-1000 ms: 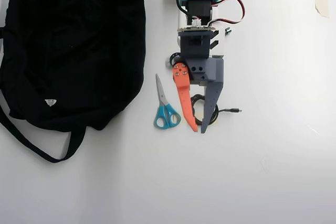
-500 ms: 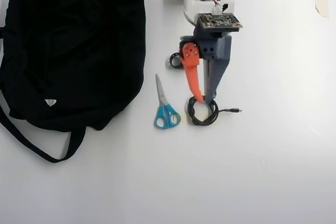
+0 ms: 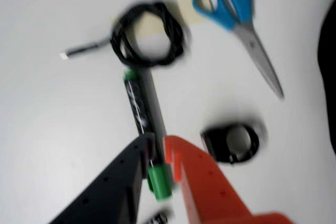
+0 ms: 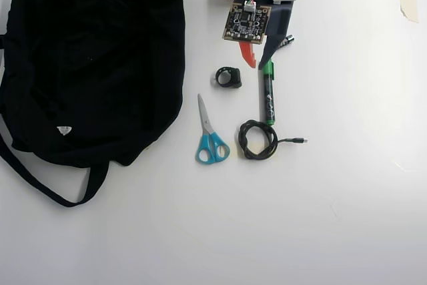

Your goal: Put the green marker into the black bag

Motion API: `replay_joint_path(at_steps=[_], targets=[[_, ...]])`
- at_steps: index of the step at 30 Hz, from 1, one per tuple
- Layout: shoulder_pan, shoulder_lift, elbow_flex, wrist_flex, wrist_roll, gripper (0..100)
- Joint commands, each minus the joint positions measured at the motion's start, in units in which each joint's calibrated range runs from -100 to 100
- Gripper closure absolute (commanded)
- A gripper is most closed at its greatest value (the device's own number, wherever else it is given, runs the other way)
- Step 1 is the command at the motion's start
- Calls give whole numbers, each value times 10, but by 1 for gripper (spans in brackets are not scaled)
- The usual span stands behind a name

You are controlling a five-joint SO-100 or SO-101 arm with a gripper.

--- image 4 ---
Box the beige masking tape piece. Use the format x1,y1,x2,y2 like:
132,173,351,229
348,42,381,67
399,0,418,23

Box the coiled black USB cable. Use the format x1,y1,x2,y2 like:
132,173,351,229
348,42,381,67
238,118,310,162

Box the camera circuit board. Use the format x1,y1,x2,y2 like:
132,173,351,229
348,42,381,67
222,1,270,45

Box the green marker pen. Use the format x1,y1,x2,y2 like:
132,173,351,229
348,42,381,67
262,60,277,126

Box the black ring strap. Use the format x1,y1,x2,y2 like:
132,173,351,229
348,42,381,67
214,66,242,89

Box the black fabric bag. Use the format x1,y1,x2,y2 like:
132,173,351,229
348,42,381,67
0,0,186,208

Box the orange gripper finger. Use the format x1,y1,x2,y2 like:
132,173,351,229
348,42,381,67
239,41,258,70

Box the black AAA battery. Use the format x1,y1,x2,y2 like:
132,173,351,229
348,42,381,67
278,33,295,49

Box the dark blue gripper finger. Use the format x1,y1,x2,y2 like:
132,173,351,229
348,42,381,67
258,1,295,71

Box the blue handled scissors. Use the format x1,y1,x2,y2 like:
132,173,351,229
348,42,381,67
195,93,231,166

